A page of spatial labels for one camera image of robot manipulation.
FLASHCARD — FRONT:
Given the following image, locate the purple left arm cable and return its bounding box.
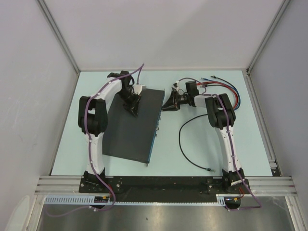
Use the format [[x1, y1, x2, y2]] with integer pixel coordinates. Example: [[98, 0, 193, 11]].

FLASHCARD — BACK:
[[45, 63, 145, 217]]

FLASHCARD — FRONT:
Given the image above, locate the black ethernet cable long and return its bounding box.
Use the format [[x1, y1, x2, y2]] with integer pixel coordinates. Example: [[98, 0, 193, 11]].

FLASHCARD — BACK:
[[179, 114, 216, 174]]

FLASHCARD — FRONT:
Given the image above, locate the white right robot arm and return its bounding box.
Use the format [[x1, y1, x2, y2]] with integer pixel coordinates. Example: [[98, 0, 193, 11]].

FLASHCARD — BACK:
[[162, 80, 245, 193]]

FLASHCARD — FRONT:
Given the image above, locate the red ethernet cable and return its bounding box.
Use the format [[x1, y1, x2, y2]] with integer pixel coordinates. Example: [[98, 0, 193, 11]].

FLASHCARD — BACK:
[[196, 81, 241, 109]]

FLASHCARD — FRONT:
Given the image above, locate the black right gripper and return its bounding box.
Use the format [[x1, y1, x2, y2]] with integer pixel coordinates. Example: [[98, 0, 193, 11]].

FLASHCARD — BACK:
[[161, 91, 190, 112]]

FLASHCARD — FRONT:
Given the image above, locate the aluminium frame rail front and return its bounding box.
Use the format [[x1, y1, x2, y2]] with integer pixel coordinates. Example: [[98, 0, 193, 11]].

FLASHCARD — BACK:
[[35, 176, 297, 196]]

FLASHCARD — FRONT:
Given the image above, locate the dark network switch box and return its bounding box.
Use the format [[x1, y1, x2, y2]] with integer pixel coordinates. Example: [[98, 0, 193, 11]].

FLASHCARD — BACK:
[[102, 89, 165, 164]]

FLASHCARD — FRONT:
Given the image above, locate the black ethernet cable far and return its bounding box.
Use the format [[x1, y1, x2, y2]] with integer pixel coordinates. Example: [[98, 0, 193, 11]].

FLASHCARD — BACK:
[[210, 75, 239, 92]]

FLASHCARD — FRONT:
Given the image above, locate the grey slotted cable duct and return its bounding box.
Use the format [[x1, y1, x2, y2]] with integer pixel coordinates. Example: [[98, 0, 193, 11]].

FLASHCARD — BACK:
[[44, 193, 228, 206]]

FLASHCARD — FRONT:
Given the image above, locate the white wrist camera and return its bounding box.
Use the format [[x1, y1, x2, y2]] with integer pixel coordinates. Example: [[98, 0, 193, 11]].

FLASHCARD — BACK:
[[171, 81, 180, 92], [133, 84, 147, 95]]

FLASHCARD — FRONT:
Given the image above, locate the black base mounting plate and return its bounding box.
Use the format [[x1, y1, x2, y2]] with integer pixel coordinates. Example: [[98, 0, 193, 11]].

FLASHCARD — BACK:
[[78, 172, 250, 208]]

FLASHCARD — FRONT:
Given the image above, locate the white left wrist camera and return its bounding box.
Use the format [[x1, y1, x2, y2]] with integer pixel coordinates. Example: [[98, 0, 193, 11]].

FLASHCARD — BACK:
[[133, 84, 147, 95]]

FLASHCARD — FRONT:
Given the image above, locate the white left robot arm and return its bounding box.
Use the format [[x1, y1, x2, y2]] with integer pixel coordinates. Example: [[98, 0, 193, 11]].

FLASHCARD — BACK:
[[77, 71, 142, 193]]

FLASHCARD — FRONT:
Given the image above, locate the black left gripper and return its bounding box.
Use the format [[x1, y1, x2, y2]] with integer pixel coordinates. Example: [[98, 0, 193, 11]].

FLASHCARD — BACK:
[[116, 89, 141, 117]]

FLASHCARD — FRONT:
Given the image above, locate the blue ethernet cable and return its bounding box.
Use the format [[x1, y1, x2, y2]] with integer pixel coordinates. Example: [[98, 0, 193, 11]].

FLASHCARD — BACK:
[[200, 77, 242, 110]]

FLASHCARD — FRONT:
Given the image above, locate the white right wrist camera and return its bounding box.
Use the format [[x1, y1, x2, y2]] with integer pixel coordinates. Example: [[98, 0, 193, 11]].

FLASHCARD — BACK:
[[171, 81, 180, 92]]

